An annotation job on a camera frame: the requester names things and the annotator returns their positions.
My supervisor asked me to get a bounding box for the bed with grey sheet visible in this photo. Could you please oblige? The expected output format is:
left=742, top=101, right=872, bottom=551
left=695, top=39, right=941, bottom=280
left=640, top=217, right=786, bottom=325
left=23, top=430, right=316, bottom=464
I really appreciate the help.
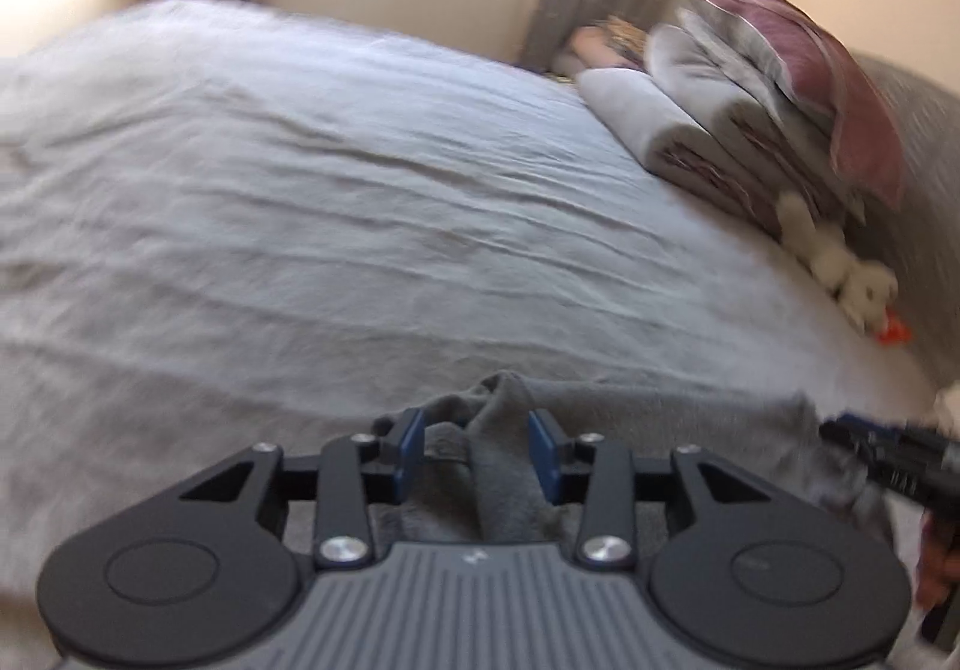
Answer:
left=0, top=0, right=960, bottom=670

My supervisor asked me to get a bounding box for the pink pillow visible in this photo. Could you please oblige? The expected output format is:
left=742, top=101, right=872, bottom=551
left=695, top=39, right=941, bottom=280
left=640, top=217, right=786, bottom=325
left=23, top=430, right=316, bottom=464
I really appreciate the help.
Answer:
left=667, top=0, right=908, bottom=210

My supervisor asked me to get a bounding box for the grey pillow with piping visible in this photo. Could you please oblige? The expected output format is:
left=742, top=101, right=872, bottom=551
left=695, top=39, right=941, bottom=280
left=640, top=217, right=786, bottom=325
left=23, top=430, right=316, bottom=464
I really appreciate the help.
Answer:
left=671, top=0, right=833, bottom=146

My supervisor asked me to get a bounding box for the grey padded headboard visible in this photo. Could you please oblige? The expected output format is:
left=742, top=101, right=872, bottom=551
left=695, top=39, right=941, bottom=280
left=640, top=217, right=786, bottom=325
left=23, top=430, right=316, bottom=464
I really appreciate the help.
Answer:
left=847, top=51, right=960, bottom=386

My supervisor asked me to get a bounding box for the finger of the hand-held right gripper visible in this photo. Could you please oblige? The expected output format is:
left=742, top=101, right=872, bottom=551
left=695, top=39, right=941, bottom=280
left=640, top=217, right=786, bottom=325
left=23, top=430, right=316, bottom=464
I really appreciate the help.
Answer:
left=820, top=413, right=912, bottom=470

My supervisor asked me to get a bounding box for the folded grey quilt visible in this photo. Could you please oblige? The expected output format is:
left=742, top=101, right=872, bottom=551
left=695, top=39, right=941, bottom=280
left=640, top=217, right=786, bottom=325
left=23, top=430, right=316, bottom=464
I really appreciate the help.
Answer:
left=645, top=21, right=833, bottom=229

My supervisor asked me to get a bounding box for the white plush toy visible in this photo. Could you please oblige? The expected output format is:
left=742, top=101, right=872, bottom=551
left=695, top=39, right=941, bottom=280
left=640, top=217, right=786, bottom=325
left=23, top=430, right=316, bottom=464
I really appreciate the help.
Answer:
left=776, top=190, right=899, bottom=337

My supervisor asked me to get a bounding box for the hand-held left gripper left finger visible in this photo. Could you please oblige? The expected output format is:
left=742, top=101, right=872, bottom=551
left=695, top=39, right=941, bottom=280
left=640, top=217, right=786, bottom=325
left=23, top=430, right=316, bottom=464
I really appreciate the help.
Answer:
left=178, top=406, right=430, bottom=566

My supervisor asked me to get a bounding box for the light grey folded blanket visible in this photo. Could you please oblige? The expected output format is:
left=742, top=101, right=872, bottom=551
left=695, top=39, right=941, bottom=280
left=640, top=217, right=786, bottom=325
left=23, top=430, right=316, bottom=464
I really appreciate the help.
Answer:
left=577, top=66, right=751, bottom=199

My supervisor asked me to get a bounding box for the person's right hand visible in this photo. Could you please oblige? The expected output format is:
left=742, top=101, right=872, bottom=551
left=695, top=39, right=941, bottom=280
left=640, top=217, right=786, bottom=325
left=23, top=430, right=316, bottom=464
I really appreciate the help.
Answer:
left=916, top=518, right=960, bottom=611

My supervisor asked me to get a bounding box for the pile of pink beige clothes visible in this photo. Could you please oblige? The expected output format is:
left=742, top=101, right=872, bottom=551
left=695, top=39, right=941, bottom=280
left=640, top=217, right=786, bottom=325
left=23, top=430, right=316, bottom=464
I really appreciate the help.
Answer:
left=551, top=14, right=653, bottom=79

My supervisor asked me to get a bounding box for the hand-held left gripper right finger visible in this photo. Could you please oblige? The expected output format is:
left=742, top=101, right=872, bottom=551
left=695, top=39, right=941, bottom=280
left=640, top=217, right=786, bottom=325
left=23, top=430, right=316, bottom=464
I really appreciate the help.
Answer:
left=527, top=409, right=779, bottom=566

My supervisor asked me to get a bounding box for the dark grey garment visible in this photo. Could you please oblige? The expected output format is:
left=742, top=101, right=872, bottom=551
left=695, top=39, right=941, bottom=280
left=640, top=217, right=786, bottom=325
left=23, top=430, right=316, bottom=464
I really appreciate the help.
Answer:
left=285, top=371, right=901, bottom=551

